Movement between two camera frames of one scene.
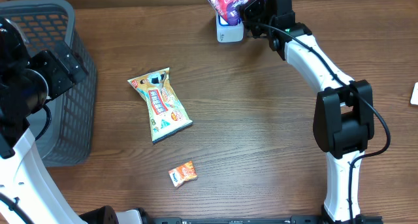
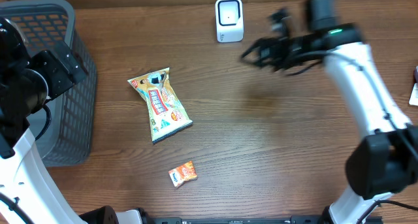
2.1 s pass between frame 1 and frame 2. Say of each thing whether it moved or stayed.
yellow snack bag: stayed
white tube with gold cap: stayed
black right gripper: moved
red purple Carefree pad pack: moved
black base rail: stayed
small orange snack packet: stayed
